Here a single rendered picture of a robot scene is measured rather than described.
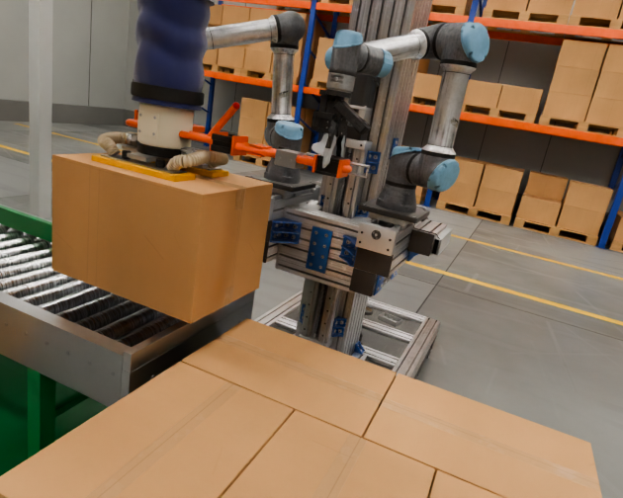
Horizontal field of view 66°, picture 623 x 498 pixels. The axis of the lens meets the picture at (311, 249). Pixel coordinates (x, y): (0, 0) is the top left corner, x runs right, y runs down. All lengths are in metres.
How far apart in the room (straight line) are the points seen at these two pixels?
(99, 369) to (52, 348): 0.19
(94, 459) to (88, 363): 0.43
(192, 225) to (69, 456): 0.64
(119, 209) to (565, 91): 7.49
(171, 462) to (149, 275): 0.59
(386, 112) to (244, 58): 8.18
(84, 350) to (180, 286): 0.34
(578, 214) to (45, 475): 7.98
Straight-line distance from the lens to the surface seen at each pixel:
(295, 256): 1.97
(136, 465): 1.23
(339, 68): 1.37
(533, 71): 9.75
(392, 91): 2.00
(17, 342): 1.84
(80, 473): 1.22
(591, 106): 8.42
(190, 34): 1.62
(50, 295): 2.01
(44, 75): 4.69
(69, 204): 1.76
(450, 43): 1.71
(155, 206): 1.49
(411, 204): 1.81
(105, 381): 1.59
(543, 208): 8.45
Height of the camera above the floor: 1.36
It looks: 17 degrees down
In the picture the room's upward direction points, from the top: 10 degrees clockwise
